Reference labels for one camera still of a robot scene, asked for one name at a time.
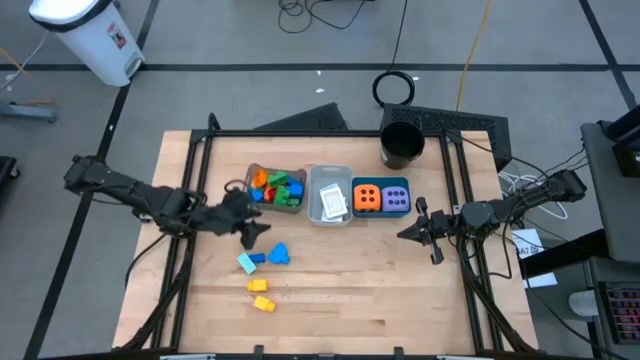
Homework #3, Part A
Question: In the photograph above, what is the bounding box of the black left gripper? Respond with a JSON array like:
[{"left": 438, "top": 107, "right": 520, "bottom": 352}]
[{"left": 197, "top": 192, "right": 272, "bottom": 251}]

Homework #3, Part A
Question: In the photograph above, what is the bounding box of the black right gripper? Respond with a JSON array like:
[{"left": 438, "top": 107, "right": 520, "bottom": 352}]
[{"left": 397, "top": 196, "right": 471, "bottom": 266}]

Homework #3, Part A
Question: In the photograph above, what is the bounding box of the large blue toy block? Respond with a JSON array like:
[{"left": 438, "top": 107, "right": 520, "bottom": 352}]
[{"left": 268, "top": 242, "right": 291, "bottom": 266}]

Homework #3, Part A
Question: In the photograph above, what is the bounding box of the green two-stud toy block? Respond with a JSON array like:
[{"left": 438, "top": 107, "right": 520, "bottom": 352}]
[{"left": 273, "top": 186, "right": 302, "bottom": 208}]

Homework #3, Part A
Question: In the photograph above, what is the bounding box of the purple foam die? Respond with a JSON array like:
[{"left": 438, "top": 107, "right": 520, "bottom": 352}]
[{"left": 381, "top": 185, "right": 411, "bottom": 213}]

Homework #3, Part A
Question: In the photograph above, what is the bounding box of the orange foam die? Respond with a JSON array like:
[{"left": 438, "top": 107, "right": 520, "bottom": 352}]
[{"left": 353, "top": 183, "right": 382, "bottom": 213}]

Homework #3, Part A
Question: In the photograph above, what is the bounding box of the white card box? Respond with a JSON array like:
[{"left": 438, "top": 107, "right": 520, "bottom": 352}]
[{"left": 319, "top": 183, "right": 350, "bottom": 220}]

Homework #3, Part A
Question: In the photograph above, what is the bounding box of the light cyan toy block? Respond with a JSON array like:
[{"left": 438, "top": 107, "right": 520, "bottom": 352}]
[{"left": 236, "top": 252, "right": 257, "bottom": 275}]

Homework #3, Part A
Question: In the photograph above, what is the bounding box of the teal plastic bin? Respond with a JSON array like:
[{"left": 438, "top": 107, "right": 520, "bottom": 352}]
[{"left": 350, "top": 175, "right": 412, "bottom": 219}]

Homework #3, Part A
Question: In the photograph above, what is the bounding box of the dark grey translucent bin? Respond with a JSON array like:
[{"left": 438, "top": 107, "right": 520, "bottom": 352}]
[{"left": 244, "top": 163, "right": 308, "bottom": 215}]

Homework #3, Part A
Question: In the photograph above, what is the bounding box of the light grey plastic bin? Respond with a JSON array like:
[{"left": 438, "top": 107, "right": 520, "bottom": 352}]
[{"left": 306, "top": 164, "right": 354, "bottom": 228}]

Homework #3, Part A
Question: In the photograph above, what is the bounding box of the black bucket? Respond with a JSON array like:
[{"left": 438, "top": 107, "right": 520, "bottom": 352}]
[{"left": 379, "top": 121, "right": 426, "bottom": 171}]

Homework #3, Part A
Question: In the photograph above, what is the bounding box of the white paper sheet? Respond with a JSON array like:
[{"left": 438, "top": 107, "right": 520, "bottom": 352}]
[
  {"left": 510, "top": 228, "right": 546, "bottom": 260},
  {"left": 522, "top": 272, "right": 560, "bottom": 290}
]

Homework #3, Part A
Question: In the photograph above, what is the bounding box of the black perforated case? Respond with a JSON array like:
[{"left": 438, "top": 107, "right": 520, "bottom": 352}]
[{"left": 379, "top": 102, "right": 514, "bottom": 173}]

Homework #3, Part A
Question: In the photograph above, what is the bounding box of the black wedge panel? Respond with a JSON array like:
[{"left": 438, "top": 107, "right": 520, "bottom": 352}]
[{"left": 252, "top": 101, "right": 351, "bottom": 133}]

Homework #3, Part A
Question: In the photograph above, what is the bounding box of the white rounded object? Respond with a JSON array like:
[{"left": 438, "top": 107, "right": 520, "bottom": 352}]
[{"left": 568, "top": 289, "right": 601, "bottom": 318}]

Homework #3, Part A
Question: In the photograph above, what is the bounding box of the grey desk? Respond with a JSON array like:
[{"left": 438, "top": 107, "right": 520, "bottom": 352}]
[{"left": 579, "top": 119, "right": 640, "bottom": 265}]

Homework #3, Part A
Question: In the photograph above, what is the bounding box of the backlit keyboard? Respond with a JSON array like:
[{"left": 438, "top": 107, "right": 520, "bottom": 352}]
[{"left": 596, "top": 280, "right": 640, "bottom": 347}]

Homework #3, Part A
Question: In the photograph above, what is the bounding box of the black device on desk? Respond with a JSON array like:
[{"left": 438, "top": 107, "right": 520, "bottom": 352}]
[{"left": 612, "top": 139, "right": 640, "bottom": 180}]

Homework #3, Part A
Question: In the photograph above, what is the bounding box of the white trash can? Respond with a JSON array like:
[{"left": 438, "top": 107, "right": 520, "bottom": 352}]
[{"left": 28, "top": 0, "right": 147, "bottom": 88}]

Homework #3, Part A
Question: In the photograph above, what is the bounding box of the grey floor base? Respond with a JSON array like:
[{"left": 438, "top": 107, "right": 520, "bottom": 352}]
[{"left": 0, "top": 101, "right": 60, "bottom": 124}]

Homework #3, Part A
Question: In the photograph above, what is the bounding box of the black floor object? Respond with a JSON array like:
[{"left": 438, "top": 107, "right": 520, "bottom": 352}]
[{"left": 0, "top": 155, "right": 22, "bottom": 190}]

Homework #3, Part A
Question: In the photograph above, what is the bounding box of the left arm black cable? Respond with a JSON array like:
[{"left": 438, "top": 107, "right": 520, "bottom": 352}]
[{"left": 223, "top": 178, "right": 250, "bottom": 196}]

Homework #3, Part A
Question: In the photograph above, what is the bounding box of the black metal table frame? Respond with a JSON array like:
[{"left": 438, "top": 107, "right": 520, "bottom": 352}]
[{"left": 118, "top": 112, "right": 540, "bottom": 354}]

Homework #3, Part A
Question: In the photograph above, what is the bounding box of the white cable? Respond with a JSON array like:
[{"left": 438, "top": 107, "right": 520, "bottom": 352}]
[{"left": 497, "top": 171, "right": 570, "bottom": 221}]

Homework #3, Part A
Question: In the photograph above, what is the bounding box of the coiled black floor cable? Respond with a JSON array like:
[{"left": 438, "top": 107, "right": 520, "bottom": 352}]
[{"left": 371, "top": 0, "right": 418, "bottom": 108}]

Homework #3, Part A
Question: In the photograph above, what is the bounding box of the yellow floor cable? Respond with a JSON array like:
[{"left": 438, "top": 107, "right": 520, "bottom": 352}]
[{"left": 454, "top": 0, "right": 495, "bottom": 113}]

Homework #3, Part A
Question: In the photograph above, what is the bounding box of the looped black floor cable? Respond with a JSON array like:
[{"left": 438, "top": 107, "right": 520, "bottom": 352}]
[{"left": 276, "top": 0, "right": 374, "bottom": 35}]

